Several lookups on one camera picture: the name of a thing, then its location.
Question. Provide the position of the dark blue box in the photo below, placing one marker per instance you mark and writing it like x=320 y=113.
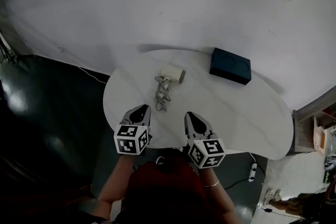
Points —
x=229 y=66

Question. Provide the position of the wooden shelf unit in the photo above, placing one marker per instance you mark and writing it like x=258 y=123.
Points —
x=304 y=128

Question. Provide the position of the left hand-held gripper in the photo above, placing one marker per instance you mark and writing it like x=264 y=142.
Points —
x=131 y=140

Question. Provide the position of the person's red clothing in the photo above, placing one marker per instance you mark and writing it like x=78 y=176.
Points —
x=165 y=191

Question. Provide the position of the white table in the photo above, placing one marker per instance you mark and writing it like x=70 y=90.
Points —
x=225 y=112

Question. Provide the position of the person's left forearm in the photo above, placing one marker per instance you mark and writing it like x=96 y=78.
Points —
x=115 y=181

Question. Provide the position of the white power strip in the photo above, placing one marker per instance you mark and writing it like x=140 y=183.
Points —
x=252 y=171

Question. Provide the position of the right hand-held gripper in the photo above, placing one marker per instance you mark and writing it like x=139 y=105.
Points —
x=207 y=153

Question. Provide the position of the open cardboard box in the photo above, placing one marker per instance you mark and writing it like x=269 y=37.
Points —
x=320 y=136

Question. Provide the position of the person's right forearm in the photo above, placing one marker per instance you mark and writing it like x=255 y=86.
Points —
x=219 y=196

